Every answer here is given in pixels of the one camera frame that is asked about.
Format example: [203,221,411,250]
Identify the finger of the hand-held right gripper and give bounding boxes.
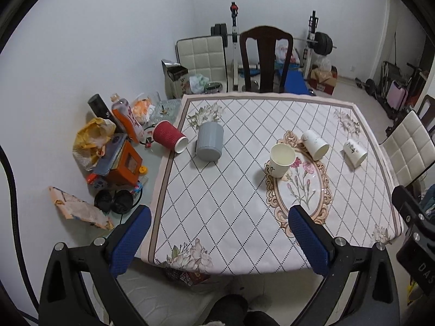
[391,186,429,226]

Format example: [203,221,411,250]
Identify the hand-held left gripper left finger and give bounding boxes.
[38,205,152,326]

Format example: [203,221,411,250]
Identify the black cable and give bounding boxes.
[0,146,39,323]

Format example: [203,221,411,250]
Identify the dark blue book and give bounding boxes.
[93,134,128,177]

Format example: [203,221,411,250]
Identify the dark wooden chair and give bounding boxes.
[239,25,294,94]
[416,95,435,133]

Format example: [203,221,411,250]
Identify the orange box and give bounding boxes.
[107,141,143,186]

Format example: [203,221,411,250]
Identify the white squat rack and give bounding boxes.
[229,2,320,92]

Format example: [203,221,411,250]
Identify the pale green plastic bag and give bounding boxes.
[188,74,209,94]

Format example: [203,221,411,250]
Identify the white cup gold print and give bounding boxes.
[301,130,330,161]

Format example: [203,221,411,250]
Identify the orange juice bottle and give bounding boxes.
[110,93,141,143]

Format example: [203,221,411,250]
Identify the brown cardboard box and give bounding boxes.
[307,66,338,96]

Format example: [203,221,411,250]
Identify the black barbell weight plate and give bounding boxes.
[314,32,334,55]

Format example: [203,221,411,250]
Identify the blue weight bench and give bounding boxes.
[275,68,311,95]

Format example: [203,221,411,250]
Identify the pink suitcase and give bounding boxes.
[387,81,408,111]

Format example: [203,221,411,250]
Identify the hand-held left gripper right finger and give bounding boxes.
[288,205,401,326]

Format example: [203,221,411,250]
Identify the black headphones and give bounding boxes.
[94,190,135,215]

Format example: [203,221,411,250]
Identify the black folding cart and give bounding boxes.
[381,60,402,89]

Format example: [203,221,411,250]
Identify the red printed box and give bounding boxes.
[165,268,211,285]

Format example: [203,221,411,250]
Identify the yellow plastic bag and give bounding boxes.
[73,118,117,172]

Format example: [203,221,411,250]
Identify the floral diamond pattern tablecloth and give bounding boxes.
[136,92,405,275]

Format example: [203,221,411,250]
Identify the red ribbed paper cup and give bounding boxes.
[152,120,188,153]

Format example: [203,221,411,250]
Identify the person's dark trouser leg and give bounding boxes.
[204,295,282,326]

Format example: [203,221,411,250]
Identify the black dumbbell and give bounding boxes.
[355,78,378,96]

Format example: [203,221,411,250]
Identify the grey plastic cup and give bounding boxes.
[195,121,224,161]

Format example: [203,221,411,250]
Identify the clear glass tray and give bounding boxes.
[150,98,182,126]

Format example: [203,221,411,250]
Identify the floral cardboard box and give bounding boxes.
[161,59,189,99]

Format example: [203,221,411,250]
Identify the white paper cup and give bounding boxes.
[343,139,368,168]
[265,143,297,178]

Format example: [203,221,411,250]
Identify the white red plastic bag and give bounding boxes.
[275,39,295,65]

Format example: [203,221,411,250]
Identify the black cylinder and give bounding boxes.
[88,94,116,124]

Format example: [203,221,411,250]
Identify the beige snack packet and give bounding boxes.
[48,186,115,230]

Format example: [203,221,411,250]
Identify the clear plastic bag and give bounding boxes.
[314,56,332,73]

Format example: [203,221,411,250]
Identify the white padded chair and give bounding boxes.
[176,36,229,92]
[378,110,430,191]

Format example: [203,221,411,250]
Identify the clear bag of oranges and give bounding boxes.
[131,97,157,124]

